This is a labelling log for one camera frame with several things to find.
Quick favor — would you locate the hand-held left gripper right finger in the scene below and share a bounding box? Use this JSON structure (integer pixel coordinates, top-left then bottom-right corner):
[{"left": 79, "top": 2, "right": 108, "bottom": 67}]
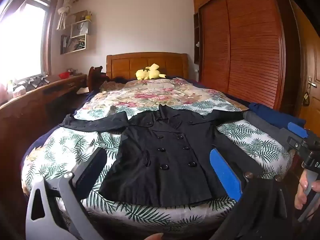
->
[{"left": 209, "top": 148, "right": 300, "bottom": 240}]

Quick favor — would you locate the yellow plush toy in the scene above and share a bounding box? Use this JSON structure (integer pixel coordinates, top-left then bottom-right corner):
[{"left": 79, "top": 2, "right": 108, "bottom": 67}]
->
[{"left": 135, "top": 63, "right": 167, "bottom": 81}]

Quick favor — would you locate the pink tissue pack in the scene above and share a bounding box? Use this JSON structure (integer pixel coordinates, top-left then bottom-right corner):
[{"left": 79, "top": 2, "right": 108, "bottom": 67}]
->
[{"left": 13, "top": 85, "right": 27, "bottom": 98}]

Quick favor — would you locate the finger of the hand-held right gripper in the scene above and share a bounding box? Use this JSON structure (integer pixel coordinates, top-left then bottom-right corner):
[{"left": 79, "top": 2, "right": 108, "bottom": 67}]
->
[{"left": 287, "top": 122, "right": 310, "bottom": 138}]

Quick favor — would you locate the floral quilt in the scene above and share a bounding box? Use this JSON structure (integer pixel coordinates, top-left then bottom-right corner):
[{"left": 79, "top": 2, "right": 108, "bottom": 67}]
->
[{"left": 82, "top": 78, "right": 248, "bottom": 120}]

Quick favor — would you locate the white wall shelf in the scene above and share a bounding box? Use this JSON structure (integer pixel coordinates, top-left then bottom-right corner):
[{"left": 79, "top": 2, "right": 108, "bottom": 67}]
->
[{"left": 60, "top": 11, "right": 93, "bottom": 55}]

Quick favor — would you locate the tied white curtain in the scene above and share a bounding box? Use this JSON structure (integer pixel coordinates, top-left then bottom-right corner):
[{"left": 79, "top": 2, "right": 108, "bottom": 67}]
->
[{"left": 56, "top": 0, "right": 77, "bottom": 30}]

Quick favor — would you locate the person's left hand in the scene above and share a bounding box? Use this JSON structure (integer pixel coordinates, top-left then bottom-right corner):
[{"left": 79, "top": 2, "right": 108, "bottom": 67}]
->
[{"left": 142, "top": 233, "right": 164, "bottom": 240}]

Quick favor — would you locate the navy blue cloth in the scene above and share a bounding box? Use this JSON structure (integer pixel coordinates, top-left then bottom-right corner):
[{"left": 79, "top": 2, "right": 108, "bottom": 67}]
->
[{"left": 249, "top": 102, "right": 307, "bottom": 130}]

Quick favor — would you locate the grey cloth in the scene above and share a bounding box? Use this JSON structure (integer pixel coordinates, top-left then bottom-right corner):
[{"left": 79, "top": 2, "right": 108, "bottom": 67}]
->
[{"left": 244, "top": 111, "right": 290, "bottom": 143}]

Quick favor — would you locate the bed with leaf-pattern quilt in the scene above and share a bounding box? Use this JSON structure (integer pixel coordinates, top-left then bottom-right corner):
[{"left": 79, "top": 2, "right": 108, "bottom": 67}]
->
[{"left": 21, "top": 100, "right": 295, "bottom": 240}]

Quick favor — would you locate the long wooden desk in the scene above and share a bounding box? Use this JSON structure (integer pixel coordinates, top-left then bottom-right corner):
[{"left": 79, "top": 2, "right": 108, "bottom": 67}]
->
[{"left": 0, "top": 74, "right": 88, "bottom": 160}]

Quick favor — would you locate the wooden door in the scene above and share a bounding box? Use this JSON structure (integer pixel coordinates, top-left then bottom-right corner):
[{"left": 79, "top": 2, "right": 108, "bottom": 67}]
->
[{"left": 290, "top": 0, "right": 320, "bottom": 130}]

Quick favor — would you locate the bright window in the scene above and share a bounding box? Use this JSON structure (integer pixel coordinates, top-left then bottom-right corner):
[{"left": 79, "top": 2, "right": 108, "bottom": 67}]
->
[{"left": 0, "top": 0, "right": 48, "bottom": 87}]

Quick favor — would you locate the dark desk clutter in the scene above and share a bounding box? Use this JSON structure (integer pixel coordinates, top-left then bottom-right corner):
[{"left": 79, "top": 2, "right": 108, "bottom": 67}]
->
[{"left": 24, "top": 74, "right": 52, "bottom": 89}]

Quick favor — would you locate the person's right hand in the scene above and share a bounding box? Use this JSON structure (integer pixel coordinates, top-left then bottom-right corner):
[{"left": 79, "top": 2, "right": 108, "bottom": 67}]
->
[{"left": 294, "top": 169, "right": 320, "bottom": 210}]

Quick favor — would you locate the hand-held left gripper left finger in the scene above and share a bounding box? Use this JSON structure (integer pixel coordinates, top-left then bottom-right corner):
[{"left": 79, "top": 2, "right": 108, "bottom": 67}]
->
[{"left": 25, "top": 147, "right": 108, "bottom": 240}]

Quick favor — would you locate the wooden headboard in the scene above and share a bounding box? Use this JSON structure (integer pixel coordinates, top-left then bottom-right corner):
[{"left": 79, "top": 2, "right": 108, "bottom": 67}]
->
[{"left": 106, "top": 52, "right": 189, "bottom": 80}]

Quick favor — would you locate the wooden louvred wardrobe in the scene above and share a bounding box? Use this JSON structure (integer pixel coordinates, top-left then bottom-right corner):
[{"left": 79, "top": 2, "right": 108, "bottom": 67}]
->
[{"left": 192, "top": 0, "right": 300, "bottom": 117}]

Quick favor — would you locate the wooden chair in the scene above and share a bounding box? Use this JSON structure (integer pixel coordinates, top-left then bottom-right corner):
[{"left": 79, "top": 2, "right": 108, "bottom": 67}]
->
[{"left": 87, "top": 66, "right": 108, "bottom": 93}]

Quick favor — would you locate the black double-breasted coat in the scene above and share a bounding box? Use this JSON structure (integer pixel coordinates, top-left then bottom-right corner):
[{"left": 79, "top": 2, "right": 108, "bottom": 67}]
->
[{"left": 59, "top": 104, "right": 263, "bottom": 208}]

